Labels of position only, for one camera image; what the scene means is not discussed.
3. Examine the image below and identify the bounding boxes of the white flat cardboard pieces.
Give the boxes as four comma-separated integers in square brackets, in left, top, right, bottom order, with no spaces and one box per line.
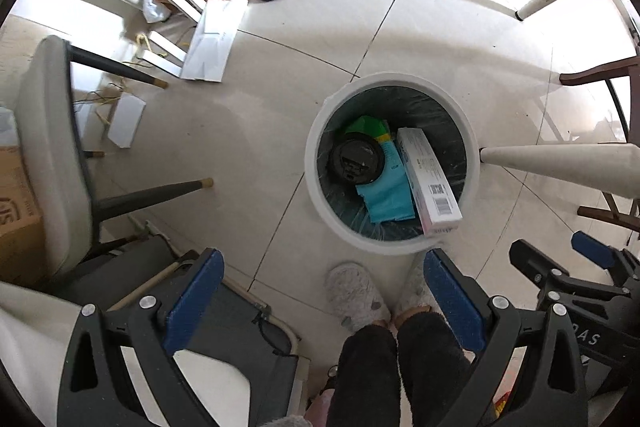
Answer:
[180,0,249,84]

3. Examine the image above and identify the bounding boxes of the pale padded chair black legs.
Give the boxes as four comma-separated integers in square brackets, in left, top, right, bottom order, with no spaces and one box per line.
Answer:
[15,34,216,280]

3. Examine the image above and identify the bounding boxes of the white round trash bin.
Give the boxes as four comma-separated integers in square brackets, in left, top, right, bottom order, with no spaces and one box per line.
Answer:
[305,73,482,255]

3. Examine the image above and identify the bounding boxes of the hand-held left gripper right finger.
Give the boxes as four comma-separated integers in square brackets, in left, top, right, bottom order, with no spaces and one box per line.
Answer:
[423,248,591,427]

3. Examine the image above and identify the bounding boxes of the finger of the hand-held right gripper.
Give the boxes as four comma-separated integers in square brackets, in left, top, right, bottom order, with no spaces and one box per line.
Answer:
[509,239,576,294]
[571,231,640,288]

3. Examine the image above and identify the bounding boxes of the small white paper bag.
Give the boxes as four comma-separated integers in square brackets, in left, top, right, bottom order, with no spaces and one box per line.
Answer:
[106,94,147,149]

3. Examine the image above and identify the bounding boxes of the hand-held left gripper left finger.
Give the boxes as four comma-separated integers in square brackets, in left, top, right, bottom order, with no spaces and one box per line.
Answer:
[56,248,225,427]

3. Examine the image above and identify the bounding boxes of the green teal plastic bag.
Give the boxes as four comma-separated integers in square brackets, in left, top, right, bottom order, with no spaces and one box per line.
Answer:
[345,116,418,224]

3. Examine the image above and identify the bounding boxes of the brown plastic chair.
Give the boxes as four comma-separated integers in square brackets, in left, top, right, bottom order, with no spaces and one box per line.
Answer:
[559,54,640,235]

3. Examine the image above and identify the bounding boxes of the grey fuzzy slipper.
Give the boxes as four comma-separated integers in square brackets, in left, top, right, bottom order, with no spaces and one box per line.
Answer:
[395,264,441,323]
[325,263,392,328]

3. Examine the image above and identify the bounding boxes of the long white carton box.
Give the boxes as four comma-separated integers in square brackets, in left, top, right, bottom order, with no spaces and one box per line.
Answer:
[396,127,462,236]

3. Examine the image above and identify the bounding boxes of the black round lid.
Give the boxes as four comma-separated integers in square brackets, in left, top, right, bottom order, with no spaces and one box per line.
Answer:
[327,132,386,185]

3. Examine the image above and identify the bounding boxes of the person's dark fuzzy pants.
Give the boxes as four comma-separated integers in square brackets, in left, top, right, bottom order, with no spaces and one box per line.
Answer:
[327,312,476,427]

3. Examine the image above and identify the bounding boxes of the cardboard box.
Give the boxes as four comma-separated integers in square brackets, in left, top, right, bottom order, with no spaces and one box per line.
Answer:
[0,144,46,288]

